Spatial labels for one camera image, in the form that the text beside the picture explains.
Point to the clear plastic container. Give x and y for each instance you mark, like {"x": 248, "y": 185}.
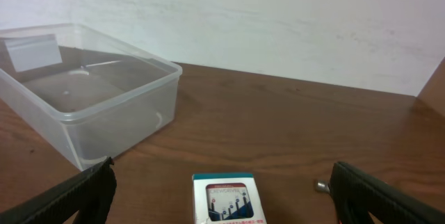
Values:
{"x": 89, "y": 95}

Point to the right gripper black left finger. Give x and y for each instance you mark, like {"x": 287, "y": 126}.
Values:
{"x": 87, "y": 196}

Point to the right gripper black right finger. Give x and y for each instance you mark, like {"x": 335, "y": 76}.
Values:
{"x": 359, "y": 197}

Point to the white screwdriver set box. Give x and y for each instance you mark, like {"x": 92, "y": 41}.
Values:
{"x": 226, "y": 198}

